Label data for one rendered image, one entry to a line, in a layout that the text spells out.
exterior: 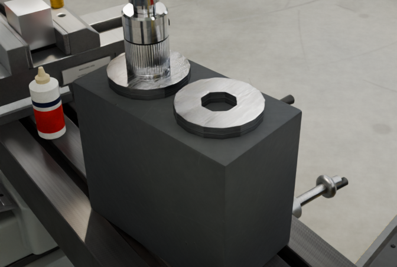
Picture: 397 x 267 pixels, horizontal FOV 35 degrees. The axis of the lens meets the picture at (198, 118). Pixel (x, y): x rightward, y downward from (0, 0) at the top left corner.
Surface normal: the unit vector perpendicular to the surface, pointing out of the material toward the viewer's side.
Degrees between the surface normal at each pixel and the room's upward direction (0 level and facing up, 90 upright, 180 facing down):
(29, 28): 90
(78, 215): 0
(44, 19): 90
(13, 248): 90
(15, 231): 90
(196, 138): 0
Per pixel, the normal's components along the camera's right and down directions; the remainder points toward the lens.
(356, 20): -0.01, -0.82
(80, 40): 0.56, 0.47
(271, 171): 0.73, 0.38
